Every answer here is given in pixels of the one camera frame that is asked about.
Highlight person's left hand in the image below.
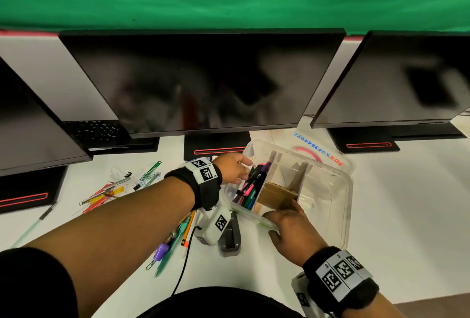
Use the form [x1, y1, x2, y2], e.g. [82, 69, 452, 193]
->
[212, 152, 254, 185]

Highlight person's right hand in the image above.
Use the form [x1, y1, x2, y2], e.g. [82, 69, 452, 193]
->
[262, 200, 329, 267]

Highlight pile of pens and markers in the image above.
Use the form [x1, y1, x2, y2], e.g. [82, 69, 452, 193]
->
[232, 161, 273, 211]

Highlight clear plastic storage box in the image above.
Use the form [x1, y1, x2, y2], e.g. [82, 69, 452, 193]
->
[224, 139, 354, 250]

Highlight yellow pencil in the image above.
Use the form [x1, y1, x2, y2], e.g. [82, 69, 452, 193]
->
[182, 210, 197, 249]

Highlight green plastic fastener strip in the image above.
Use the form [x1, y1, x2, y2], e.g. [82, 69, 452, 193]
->
[141, 161, 163, 181]

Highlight teal pen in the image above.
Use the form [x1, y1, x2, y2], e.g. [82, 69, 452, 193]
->
[154, 215, 192, 279]

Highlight purple tape roll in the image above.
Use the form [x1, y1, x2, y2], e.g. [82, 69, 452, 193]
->
[152, 242, 170, 263]

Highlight yellow marker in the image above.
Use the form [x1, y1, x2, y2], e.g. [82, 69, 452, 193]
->
[88, 187, 125, 205]

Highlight red plastic fastener strip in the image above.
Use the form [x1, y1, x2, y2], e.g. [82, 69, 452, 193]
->
[81, 181, 115, 216]

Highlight clear thin pen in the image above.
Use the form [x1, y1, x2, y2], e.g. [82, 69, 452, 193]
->
[10, 202, 59, 249]

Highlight person's left forearm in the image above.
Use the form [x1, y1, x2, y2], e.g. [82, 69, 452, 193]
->
[22, 176, 195, 318]

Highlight black monitor base red stripe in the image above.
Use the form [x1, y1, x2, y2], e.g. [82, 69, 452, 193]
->
[183, 131, 252, 162]
[0, 166, 69, 215]
[327, 123, 468, 154]

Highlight black left wristband with markers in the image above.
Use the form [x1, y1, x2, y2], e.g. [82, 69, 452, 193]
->
[164, 158, 224, 212]

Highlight black wristband with markers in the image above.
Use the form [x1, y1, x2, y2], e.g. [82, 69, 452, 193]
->
[302, 246, 381, 315]
[164, 158, 224, 212]

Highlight brown cardboard dividers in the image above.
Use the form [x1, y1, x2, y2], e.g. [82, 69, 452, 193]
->
[257, 151, 313, 212]

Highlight black right wristband with markers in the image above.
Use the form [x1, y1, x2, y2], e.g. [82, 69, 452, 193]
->
[302, 246, 381, 315]

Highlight clear plastic box lid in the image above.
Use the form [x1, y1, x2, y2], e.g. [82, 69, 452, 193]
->
[270, 129, 356, 182]

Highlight black computer monitor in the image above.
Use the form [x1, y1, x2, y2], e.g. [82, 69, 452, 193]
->
[310, 30, 470, 130]
[58, 28, 347, 139]
[0, 57, 93, 177]

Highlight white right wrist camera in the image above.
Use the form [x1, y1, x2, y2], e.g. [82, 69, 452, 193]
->
[291, 271, 324, 318]

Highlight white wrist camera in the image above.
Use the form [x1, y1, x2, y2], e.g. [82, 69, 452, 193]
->
[196, 205, 234, 247]
[291, 271, 324, 318]

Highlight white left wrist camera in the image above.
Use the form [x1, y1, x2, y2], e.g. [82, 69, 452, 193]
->
[196, 205, 234, 247]

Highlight black left camera cable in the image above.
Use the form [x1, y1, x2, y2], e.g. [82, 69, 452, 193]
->
[170, 225, 203, 296]

